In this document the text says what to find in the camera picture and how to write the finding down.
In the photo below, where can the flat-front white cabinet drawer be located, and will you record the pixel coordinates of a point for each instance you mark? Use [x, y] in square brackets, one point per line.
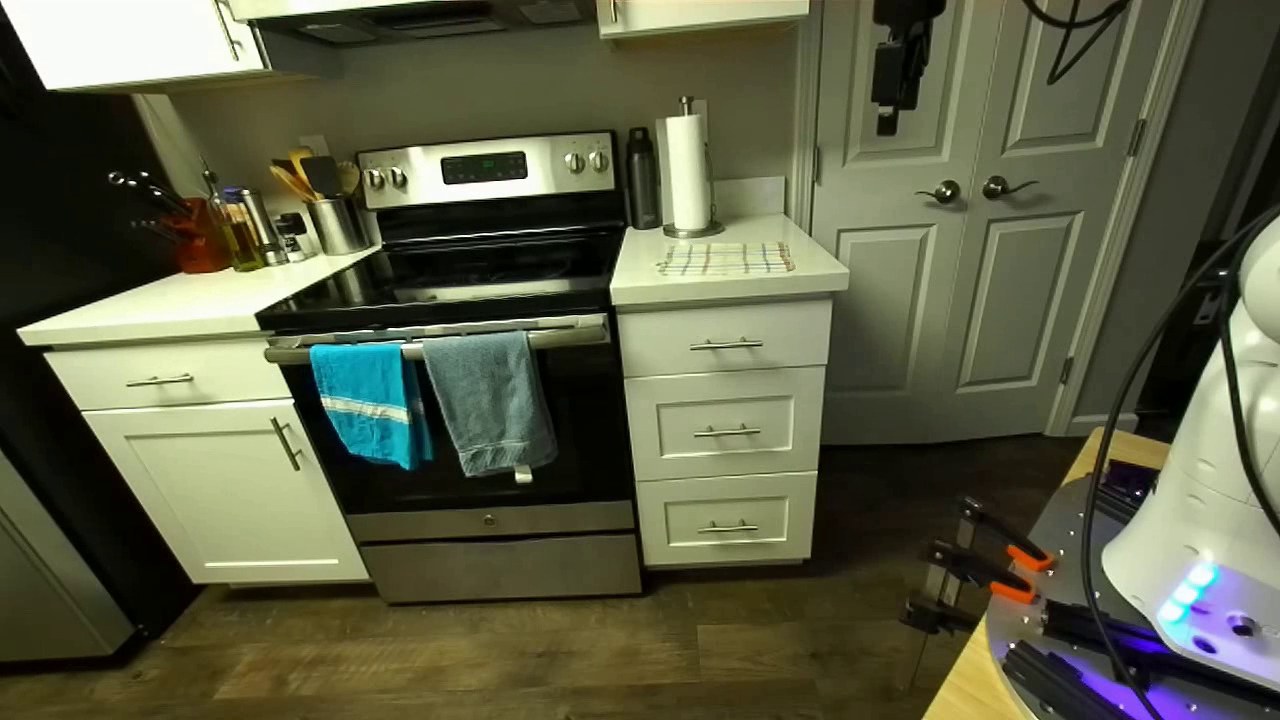
[785, 333]

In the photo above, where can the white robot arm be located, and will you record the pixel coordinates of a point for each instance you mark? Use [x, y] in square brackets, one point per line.
[1202, 535]

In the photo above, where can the white drawer cabinet with countertop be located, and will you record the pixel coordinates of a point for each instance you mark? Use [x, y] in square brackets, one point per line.
[641, 282]

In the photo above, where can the white recessed-panel drawer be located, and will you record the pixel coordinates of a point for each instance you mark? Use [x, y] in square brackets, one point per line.
[781, 520]
[785, 427]

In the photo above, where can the white shaker cabinet door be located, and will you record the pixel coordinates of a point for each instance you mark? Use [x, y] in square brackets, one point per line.
[201, 507]

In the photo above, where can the white base cabinet with door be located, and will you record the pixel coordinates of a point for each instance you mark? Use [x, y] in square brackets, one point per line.
[160, 306]

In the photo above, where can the wide flat-front white drawer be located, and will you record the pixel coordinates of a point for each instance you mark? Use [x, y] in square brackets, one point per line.
[95, 379]

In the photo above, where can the checkered counter mat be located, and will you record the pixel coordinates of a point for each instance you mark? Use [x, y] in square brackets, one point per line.
[724, 258]

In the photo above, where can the grey-blue towel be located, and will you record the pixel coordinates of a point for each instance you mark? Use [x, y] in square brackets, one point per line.
[489, 403]

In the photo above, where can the black bottle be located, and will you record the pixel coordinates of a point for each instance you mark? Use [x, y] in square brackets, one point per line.
[641, 183]

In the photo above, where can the paper towel roll on holder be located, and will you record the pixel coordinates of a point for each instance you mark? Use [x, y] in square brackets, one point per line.
[691, 174]

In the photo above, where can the stainless steel electric stove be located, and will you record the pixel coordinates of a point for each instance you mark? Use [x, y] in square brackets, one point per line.
[481, 544]

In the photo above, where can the white panelled closet door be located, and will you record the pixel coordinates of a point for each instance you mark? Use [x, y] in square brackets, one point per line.
[894, 306]
[1053, 293]

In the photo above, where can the bright blue striped towel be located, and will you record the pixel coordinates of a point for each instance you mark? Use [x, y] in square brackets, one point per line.
[364, 403]

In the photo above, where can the utensil holder with utensils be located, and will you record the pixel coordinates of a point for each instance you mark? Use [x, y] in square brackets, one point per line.
[332, 220]

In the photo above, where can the orange black bar clamp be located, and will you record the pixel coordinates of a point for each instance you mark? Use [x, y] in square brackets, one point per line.
[1012, 539]
[972, 577]

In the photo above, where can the black object hanging on door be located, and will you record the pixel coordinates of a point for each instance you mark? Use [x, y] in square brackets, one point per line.
[907, 53]

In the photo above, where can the glass oil bottle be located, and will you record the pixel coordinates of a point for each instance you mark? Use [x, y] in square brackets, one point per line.
[244, 235]

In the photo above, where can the over-range microwave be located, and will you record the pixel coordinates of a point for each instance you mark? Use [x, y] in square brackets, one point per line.
[400, 23]

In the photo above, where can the red container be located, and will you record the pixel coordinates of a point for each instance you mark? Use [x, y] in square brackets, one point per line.
[201, 241]

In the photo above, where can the metal robot mounting plate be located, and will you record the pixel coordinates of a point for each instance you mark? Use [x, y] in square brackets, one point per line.
[1067, 535]

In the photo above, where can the wooden table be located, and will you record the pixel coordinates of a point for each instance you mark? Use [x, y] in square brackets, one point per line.
[965, 685]

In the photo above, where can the black refrigerator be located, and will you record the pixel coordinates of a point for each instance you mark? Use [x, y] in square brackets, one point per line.
[54, 200]

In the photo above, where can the white wall cabinet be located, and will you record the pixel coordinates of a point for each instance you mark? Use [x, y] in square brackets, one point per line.
[123, 42]
[707, 13]

